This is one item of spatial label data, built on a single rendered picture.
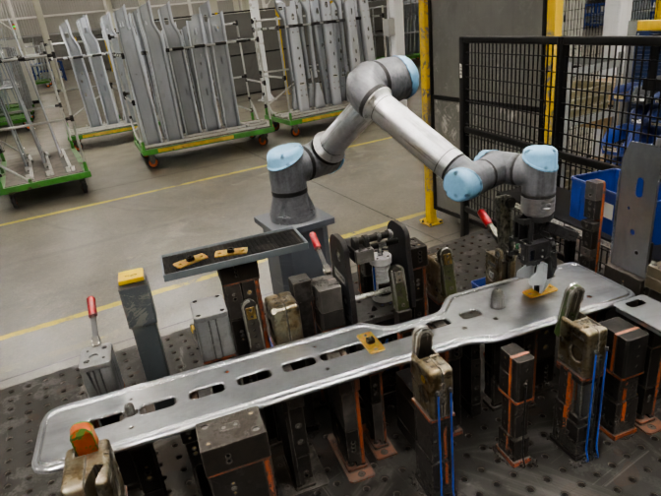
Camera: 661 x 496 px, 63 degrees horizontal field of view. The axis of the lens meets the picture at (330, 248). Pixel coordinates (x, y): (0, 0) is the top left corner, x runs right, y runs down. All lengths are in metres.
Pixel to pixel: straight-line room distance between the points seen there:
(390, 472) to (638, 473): 0.55
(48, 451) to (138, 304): 0.40
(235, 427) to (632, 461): 0.91
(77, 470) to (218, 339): 0.42
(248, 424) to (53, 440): 0.39
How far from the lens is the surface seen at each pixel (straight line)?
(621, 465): 1.47
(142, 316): 1.44
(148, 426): 1.17
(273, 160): 1.69
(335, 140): 1.69
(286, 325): 1.30
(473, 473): 1.39
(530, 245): 1.34
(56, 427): 1.26
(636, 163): 1.54
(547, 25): 3.45
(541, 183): 1.30
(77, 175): 7.18
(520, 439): 1.37
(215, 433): 1.05
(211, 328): 1.27
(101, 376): 1.32
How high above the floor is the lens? 1.70
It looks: 23 degrees down
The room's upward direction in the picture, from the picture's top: 6 degrees counter-clockwise
